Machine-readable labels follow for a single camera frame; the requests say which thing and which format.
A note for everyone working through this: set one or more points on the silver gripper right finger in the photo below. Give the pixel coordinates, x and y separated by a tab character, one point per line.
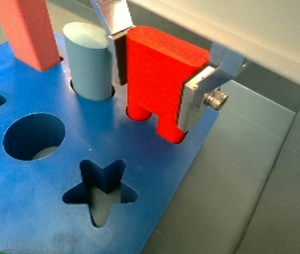
201	88

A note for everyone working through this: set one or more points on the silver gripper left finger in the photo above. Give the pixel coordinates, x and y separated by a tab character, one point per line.
115	21

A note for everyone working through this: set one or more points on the red square-circle peg object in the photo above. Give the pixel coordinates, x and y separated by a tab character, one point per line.
161	62

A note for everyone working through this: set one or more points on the red square block peg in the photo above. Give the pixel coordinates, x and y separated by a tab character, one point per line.
25	23

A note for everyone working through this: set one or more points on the blue shape-sorting board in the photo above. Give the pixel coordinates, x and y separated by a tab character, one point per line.
87	176

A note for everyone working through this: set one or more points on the light blue cylinder peg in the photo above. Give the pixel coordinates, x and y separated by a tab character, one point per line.
90	60

